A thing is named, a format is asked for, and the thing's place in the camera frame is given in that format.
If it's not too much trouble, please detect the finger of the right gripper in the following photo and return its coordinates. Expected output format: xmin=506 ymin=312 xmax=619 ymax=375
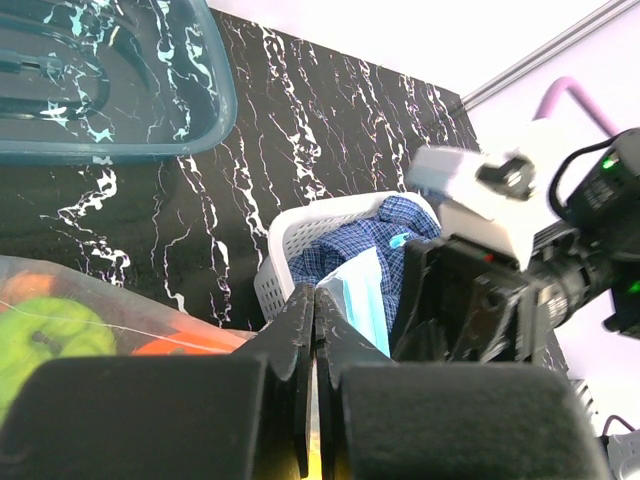
xmin=390 ymin=239 xmax=480 ymax=362

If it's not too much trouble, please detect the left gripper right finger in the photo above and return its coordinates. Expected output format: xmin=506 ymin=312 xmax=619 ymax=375
xmin=314 ymin=290 xmax=611 ymax=479

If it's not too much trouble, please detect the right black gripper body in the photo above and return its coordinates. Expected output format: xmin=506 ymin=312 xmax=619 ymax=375
xmin=429 ymin=224 xmax=610 ymax=362

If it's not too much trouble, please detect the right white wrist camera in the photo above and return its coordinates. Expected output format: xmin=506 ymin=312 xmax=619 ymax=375
xmin=406 ymin=119 xmax=561 ymax=271

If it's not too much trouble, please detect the clear zip top bag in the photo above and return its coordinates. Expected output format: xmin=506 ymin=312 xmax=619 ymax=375
xmin=1 ymin=255 xmax=263 ymax=370

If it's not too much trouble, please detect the aluminium frame rail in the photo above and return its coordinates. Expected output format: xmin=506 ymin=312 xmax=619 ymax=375
xmin=461 ymin=0 xmax=639 ymax=111

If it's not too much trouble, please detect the white plastic basket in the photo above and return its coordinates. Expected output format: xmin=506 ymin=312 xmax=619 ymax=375
xmin=254 ymin=192 xmax=441 ymax=326

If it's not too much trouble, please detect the blue transparent plastic tub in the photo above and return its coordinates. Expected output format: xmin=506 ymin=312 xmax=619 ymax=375
xmin=1 ymin=1 xmax=237 ymax=165

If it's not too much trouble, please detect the blue checkered shirt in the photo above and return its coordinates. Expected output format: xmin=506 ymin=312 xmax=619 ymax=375
xmin=288 ymin=194 xmax=441 ymax=330

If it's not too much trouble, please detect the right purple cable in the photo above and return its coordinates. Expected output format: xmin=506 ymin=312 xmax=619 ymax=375
xmin=533 ymin=75 xmax=621 ymax=138

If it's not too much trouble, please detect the fake orange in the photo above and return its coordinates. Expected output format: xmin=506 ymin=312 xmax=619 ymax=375
xmin=1 ymin=272 xmax=253 ymax=355

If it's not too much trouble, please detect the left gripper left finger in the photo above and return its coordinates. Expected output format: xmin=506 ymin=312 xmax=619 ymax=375
xmin=1 ymin=286 xmax=314 ymax=479

